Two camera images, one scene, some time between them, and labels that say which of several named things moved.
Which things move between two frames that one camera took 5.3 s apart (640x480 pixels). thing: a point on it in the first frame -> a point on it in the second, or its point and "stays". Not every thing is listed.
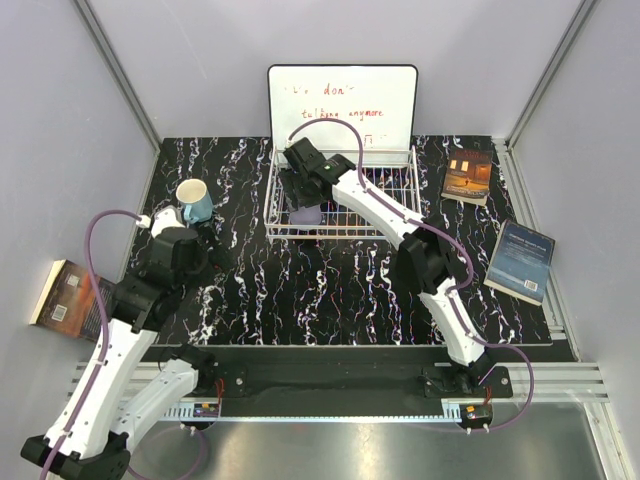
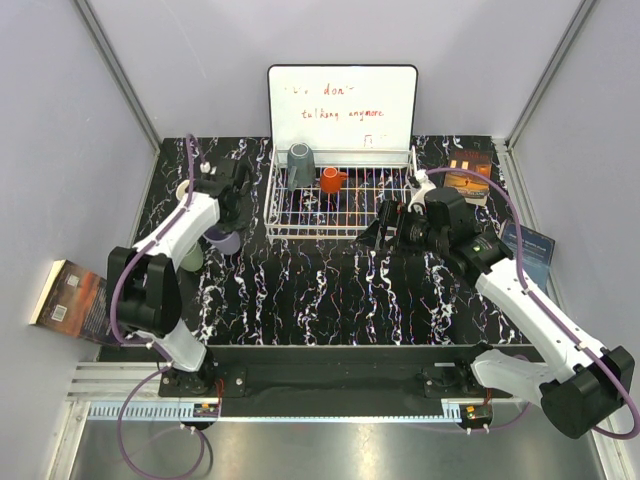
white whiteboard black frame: [380, 99] stays
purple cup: [306, 216] -> [226, 242]
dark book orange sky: [68, 303] stays
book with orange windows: [467, 175] stays
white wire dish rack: [390, 171] stays
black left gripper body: [200, 264] -> [237, 212]
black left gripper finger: [216, 250] -> [235, 224]
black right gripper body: [291, 182] -> [413, 231]
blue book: [521, 262] stays
